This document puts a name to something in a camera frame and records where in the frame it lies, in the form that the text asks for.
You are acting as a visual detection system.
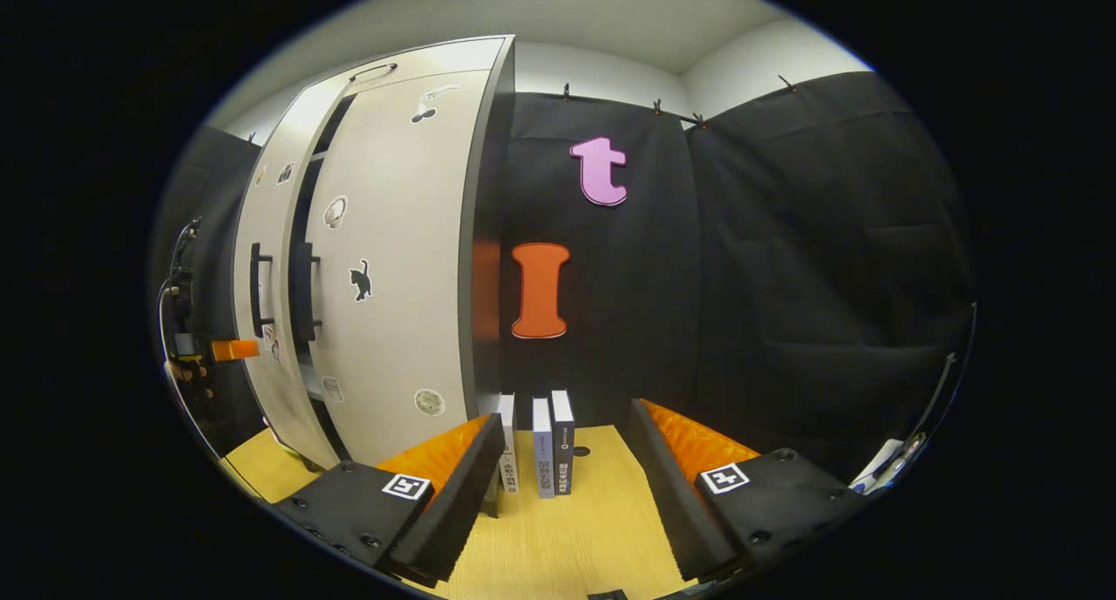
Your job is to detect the black backdrop cloth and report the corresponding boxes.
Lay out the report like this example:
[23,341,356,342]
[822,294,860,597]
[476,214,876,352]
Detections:
[148,70,977,488]

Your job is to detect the white and grey cabinet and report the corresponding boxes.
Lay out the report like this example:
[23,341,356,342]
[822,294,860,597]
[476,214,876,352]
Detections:
[231,35,517,470]

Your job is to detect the white cabinet drawer front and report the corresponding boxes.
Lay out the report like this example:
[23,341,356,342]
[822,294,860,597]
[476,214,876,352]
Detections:
[292,35,515,104]

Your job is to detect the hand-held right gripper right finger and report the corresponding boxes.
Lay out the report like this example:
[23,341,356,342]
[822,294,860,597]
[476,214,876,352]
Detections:
[628,398,868,583]

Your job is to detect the dark navy book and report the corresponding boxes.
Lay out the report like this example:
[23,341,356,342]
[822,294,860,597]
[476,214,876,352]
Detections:
[549,390,576,496]

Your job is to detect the light grey book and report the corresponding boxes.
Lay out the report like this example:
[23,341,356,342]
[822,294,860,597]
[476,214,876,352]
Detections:
[532,397,556,499]

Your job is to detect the white cabinet door phone sticker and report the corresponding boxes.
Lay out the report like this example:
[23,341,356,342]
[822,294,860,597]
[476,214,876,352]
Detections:
[231,81,350,470]

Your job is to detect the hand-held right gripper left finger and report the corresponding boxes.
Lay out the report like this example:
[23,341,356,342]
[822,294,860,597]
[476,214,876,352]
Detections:
[275,412,507,588]

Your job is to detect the white book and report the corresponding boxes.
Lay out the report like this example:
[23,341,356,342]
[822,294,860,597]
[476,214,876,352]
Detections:
[497,393,520,494]

